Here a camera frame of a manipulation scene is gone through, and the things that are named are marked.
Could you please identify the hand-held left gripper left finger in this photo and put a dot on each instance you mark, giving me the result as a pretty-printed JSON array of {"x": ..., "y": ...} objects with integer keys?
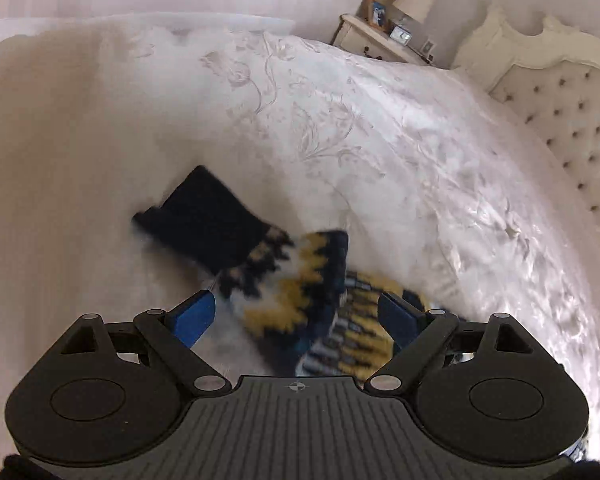
[{"x": 196, "y": 318}]

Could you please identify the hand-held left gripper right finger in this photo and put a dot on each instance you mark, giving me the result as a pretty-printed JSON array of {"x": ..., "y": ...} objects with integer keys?
[{"x": 396, "y": 321}]

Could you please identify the navy yellow patterned knit sweater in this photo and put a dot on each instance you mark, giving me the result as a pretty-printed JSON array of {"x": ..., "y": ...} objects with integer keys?
[{"x": 300, "y": 285}]

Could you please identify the white embroidered bedspread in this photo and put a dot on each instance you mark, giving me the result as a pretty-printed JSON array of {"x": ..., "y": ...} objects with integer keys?
[{"x": 380, "y": 150}]

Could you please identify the cream tufted headboard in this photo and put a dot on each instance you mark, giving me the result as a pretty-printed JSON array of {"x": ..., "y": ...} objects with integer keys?
[{"x": 565, "y": 105}]

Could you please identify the cream nightstand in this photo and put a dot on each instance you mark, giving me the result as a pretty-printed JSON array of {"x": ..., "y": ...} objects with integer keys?
[{"x": 360, "y": 40}]

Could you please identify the small alarm clock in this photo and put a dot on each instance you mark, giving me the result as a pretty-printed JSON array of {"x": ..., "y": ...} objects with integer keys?
[{"x": 402, "y": 35}]

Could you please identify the cream table lamp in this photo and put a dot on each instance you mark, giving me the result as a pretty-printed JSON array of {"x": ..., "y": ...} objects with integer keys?
[{"x": 414, "y": 0}]

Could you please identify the small photo frame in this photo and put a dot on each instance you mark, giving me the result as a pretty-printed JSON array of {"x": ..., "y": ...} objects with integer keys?
[{"x": 428, "y": 49}]

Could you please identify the wooden picture frame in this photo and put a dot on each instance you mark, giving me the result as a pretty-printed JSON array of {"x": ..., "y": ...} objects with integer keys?
[{"x": 377, "y": 12}]

